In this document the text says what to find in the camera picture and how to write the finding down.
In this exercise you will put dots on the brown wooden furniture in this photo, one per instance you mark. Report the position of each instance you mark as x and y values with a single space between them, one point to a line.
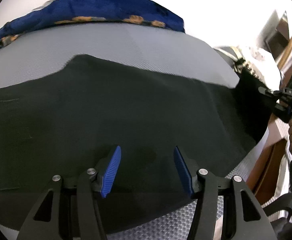
266 167

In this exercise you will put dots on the grey mesh mat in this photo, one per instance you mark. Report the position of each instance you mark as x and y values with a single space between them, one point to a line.
136 45

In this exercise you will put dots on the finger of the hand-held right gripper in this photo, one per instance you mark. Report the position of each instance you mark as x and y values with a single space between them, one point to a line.
268 91
282 113

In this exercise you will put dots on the blue paw print blanket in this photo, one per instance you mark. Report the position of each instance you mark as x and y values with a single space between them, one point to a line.
98 7

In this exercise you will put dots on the black pants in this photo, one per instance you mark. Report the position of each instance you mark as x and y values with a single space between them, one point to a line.
111 105

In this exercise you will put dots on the brown wooden cabinet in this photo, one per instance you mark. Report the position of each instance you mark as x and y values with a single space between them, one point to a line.
281 38

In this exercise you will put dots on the white dotted cloth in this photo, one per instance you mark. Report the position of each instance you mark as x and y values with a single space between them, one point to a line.
261 57

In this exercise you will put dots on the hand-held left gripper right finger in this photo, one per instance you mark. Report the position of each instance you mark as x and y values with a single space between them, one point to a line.
183 173

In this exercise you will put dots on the white ribbed bed sheet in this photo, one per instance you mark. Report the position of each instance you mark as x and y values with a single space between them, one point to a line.
283 172

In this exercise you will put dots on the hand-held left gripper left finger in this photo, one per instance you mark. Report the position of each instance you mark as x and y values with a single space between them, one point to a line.
111 173

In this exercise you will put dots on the black and white striped knit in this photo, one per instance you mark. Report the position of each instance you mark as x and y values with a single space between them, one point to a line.
238 66

